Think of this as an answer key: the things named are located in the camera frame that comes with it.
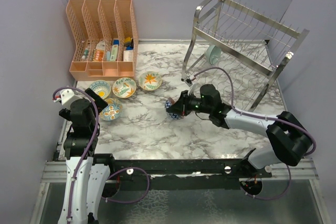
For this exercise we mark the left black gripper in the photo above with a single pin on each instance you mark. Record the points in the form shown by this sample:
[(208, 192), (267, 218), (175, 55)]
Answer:
[(66, 112)]

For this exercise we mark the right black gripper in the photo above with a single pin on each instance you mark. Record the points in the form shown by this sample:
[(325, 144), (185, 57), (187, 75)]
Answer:
[(181, 107)]

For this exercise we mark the red patterned bowl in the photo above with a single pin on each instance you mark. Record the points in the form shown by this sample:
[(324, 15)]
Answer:
[(170, 109)]

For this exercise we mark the teal bowl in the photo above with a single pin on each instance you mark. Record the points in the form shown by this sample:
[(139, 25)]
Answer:
[(212, 54)]

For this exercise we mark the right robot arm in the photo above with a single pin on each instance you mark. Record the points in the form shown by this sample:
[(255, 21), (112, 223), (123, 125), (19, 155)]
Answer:
[(289, 141)]

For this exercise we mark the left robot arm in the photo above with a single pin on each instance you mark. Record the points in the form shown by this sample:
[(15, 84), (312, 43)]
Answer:
[(85, 174)]

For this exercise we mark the steel dish rack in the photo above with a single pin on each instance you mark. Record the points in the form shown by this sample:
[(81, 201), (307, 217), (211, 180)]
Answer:
[(255, 48)]

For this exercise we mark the blue orange floral bowl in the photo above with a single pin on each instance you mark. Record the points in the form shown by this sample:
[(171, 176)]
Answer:
[(112, 111)]

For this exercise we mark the blue yellow sun bowl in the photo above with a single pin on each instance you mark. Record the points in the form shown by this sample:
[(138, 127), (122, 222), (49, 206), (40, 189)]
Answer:
[(101, 88)]

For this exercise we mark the green leaf orange flower bowl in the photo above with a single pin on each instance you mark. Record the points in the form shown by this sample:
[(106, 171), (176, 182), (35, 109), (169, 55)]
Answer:
[(124, 87)]

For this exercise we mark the orange star flower bowl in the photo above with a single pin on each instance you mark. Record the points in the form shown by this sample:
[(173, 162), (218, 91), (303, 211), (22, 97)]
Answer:
[(150, 80)]

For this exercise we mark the orange snack box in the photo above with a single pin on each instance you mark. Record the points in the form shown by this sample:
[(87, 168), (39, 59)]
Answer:
[(98, 55)]

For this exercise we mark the small bottle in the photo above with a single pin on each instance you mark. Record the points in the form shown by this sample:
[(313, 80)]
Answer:
[(85, 54)]

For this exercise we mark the green white box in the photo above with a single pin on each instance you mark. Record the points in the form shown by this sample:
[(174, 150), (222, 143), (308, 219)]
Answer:
[(114, 51)]

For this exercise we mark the white blue box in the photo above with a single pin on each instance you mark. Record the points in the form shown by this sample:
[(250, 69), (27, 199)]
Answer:
[(128, 55)]

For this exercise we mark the peach plastic desk organizer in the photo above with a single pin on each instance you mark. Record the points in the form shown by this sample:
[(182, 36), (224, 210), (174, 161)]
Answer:
[(99, 24)]

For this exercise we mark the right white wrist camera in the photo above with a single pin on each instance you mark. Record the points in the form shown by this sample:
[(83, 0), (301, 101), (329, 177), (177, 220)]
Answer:
[(192, 86)]

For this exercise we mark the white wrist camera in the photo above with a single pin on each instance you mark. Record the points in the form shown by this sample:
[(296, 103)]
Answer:
[(66, 98), (192, 86)]

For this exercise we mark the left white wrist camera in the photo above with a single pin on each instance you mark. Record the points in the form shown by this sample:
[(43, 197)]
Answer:
[(66, 98)]

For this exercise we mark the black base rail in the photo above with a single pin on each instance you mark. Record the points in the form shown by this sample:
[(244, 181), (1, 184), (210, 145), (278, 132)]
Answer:
[(177, 174)]

